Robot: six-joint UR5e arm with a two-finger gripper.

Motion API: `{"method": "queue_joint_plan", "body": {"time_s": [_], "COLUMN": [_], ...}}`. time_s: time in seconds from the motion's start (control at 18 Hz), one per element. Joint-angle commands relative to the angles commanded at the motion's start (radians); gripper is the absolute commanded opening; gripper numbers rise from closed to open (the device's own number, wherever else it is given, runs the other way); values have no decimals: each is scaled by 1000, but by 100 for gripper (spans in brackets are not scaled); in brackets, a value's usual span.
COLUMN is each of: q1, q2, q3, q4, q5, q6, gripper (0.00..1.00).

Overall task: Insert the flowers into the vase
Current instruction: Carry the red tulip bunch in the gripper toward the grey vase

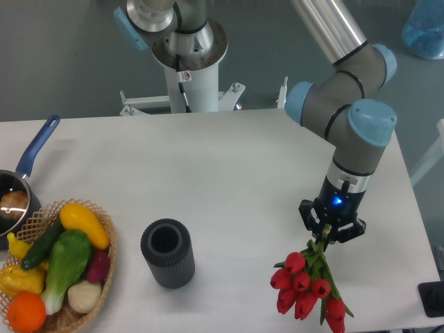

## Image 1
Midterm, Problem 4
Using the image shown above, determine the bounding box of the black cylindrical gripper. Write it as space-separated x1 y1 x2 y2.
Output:
298 177 366 246

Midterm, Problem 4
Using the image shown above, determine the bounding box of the red tulip bouquet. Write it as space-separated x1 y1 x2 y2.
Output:
270 226 354 332

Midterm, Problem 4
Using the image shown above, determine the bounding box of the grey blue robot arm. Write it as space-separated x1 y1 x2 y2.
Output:
113 1 397 245

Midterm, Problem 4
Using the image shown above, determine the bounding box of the dark grey ribbed vase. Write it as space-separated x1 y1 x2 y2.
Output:
140 219 195 289

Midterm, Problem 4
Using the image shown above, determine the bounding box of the black device at edge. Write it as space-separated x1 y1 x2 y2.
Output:
418 281 444 318

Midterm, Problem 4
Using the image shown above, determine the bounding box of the blue plastic bag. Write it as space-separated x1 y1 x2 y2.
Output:
402 0 443 60

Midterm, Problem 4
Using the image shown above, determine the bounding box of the purple red radish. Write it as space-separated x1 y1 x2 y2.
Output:
85 250 110 283

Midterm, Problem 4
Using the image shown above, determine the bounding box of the yellow squash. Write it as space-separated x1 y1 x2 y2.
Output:
60 203 110 250

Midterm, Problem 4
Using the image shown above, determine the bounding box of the white garlic bulb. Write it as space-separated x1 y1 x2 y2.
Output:
67 280 101 314

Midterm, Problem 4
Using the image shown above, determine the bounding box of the green bok choy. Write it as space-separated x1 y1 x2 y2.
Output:
41 230 92 316

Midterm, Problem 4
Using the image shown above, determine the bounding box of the green cucumber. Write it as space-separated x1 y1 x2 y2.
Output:
21 219 65 270

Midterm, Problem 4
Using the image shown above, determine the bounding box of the yellow banana piece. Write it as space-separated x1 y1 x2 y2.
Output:
7 232 31 261

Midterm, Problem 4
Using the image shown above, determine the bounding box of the orange fruit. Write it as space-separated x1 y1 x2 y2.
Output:
7 292 46 332

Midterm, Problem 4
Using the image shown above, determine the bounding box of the brown bread roll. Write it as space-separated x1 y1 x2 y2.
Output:
1 191 28 220

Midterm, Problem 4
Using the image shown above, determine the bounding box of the yellow bell pepper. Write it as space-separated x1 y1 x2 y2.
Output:
1 264 45 298

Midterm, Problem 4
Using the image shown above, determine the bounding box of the white frame leg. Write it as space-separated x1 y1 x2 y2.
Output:
410 119 443 187

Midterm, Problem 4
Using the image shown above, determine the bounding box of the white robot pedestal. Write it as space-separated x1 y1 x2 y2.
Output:
119 17 289 117

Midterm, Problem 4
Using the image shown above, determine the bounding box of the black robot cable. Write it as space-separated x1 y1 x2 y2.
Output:
174 53 193 114

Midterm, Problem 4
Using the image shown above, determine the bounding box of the blue handled saucepan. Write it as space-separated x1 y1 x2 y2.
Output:
1 115 60 250

